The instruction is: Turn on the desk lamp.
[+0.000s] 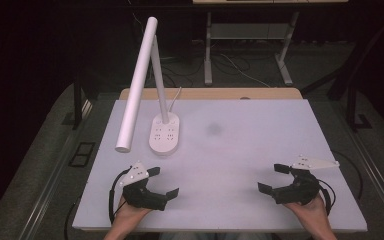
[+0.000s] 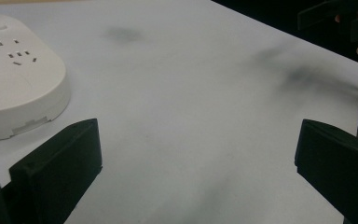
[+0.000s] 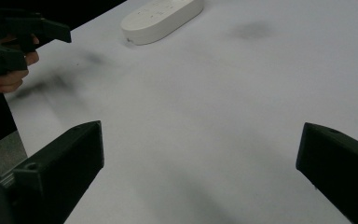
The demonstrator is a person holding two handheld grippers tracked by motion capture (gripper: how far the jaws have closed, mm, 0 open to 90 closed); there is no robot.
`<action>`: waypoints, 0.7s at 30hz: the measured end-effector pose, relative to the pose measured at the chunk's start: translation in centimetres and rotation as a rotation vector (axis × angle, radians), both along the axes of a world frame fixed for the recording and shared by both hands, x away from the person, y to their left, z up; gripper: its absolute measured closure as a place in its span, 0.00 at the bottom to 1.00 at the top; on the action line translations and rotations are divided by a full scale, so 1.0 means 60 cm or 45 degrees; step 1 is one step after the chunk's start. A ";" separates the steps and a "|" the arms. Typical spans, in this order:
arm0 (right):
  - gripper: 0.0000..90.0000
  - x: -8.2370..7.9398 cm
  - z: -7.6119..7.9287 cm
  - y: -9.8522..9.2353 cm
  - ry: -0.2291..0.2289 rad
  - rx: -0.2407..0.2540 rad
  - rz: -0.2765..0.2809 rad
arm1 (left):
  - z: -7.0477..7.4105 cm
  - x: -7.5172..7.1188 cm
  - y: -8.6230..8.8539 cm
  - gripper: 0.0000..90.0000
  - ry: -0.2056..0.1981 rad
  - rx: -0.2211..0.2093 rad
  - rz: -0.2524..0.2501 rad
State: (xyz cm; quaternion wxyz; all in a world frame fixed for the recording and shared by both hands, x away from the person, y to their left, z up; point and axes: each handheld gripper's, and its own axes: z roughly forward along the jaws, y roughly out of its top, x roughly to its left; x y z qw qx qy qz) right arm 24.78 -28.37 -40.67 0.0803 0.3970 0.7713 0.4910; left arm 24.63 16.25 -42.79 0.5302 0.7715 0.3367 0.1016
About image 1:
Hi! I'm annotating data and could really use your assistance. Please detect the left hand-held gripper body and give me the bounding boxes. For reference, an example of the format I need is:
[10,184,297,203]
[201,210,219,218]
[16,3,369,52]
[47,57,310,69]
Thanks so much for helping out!
[118,161,168,212]

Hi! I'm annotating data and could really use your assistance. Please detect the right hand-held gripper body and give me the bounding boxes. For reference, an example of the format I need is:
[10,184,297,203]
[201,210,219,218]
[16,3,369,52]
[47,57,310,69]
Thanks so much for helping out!
[272,154,341,206]

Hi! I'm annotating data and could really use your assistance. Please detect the white desk lamp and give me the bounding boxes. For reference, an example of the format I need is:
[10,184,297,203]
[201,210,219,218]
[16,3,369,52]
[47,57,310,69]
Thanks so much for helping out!
[114,16,181,157]

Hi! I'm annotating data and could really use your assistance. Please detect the person's left hand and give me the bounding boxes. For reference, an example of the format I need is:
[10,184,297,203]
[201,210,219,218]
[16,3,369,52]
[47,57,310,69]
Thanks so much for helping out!
[111,194,153,232]

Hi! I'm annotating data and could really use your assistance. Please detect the person's right hand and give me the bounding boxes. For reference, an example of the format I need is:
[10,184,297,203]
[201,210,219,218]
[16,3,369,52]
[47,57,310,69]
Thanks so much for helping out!
[284,195,332,232]

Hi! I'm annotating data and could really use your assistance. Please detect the white table mat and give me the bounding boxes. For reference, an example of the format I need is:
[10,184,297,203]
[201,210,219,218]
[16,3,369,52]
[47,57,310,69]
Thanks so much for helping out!
[72,98,369,233]

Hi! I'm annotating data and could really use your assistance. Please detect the black metal stand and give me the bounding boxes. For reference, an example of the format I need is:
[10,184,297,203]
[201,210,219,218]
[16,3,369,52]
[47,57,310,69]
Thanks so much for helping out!
[61,74,93,132]
[300,9,384,133]

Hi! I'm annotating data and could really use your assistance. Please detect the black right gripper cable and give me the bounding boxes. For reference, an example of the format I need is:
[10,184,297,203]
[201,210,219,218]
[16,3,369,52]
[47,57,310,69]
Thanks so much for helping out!
[317,179,337,216]

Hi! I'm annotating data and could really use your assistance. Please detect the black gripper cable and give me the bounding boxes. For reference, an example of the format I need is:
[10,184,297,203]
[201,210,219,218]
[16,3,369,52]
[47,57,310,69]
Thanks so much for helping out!
[317,179,337,216]
[108,166,133,225]

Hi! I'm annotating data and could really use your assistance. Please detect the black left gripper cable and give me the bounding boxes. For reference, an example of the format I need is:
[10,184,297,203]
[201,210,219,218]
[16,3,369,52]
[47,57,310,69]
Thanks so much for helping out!
[108,166,133,225]

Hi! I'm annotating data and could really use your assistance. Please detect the thin black cable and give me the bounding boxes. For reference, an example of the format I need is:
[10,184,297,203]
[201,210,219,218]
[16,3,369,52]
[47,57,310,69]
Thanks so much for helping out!
[332,150,365,202]

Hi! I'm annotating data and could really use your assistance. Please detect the black floor socket frame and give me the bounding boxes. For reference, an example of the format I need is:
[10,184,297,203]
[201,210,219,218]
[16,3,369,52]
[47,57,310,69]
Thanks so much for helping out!
[68,141,97,168]

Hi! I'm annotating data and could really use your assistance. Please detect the white lamp cable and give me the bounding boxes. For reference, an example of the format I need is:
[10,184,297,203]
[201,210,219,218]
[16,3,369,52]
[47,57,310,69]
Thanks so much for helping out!
[168,86,183,113]

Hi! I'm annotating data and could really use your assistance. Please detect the white floor cable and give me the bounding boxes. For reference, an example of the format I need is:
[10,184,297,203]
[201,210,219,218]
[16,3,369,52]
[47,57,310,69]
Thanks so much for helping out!
[219,53,272,89]

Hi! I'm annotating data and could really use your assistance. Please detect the black floor cables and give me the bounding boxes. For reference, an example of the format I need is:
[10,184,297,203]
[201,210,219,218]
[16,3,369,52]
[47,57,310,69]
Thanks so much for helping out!
[161,54,214,88]

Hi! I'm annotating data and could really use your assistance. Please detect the grey metal frame desk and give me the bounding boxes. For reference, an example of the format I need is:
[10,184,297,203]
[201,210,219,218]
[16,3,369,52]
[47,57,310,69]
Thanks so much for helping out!
[192,0,349,87]

